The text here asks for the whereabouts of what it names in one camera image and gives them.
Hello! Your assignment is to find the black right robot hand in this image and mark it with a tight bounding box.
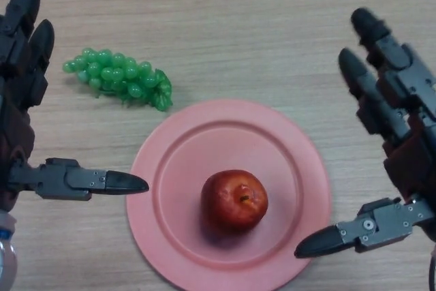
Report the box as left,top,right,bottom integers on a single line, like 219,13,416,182
294,7,436,260

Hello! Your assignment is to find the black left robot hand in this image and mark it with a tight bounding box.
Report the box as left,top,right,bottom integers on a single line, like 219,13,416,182
0,0,150,215

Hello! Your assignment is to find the red apple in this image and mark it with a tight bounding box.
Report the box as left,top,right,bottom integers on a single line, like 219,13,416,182
200,169,269,234

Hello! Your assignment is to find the pink round plate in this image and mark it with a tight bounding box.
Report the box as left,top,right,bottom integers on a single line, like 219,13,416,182
125,99,332,291

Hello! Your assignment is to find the green grape bunch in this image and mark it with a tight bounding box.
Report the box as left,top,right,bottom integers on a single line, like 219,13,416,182
61,47,173,112

